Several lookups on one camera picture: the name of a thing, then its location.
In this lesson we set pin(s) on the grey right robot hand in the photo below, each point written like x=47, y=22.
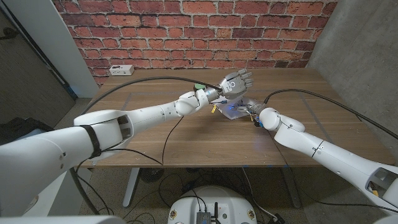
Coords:
x=248, y=107

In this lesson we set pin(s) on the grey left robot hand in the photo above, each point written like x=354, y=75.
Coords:
x=234, y=85

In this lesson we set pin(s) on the white handkerchief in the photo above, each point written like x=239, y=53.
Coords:
x=231, y=110

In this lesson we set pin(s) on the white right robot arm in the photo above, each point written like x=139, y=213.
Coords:
x=326, y=149

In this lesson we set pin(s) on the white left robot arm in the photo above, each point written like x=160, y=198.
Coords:
x=93, y=140

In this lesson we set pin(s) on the green push button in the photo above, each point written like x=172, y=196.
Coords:
x=198, y=86

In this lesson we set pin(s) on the red brick printed backdrop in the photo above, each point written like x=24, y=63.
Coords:
x=199, y=37

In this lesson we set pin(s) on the metal table leg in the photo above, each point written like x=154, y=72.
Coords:
x=130, y=186
x=292, y=189

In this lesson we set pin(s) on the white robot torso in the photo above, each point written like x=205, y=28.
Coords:
x=224, y=202

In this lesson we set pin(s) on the black antenna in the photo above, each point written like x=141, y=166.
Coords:
x=215, y=211

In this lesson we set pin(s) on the white power strip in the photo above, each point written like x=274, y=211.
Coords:
x=121, y=70

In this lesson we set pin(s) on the black round fan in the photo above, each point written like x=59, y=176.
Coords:
x=150, y=175

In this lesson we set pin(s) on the grey electronics box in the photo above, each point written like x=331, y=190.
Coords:
x=202, y=218

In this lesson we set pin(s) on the black cloth bag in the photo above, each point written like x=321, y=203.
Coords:
x=15, y=126

